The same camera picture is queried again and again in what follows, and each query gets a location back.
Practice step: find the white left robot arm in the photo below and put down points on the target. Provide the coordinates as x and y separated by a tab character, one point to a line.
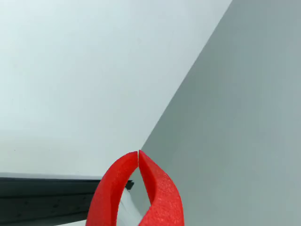
131	210

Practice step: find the black aluminium frame rail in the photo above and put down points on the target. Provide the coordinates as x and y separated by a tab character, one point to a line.
47	200

